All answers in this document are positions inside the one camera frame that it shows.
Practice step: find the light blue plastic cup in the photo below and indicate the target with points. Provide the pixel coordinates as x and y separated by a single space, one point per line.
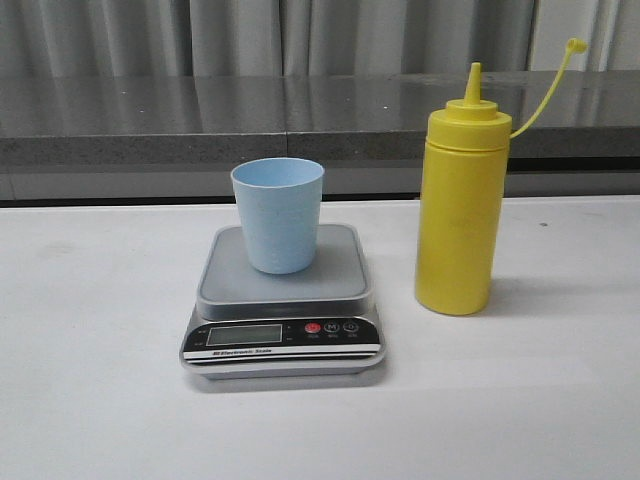
279 201

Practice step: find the yellow squeeze bottle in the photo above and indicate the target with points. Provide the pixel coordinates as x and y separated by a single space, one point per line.
467 148

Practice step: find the silver electronic kitchen scale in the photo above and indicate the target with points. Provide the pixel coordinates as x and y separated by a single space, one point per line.
319 321

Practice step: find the grey stone counter ledge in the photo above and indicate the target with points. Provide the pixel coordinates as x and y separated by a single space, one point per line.
592 122

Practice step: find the grey curtain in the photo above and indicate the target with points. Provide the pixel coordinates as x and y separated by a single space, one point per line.
303 38

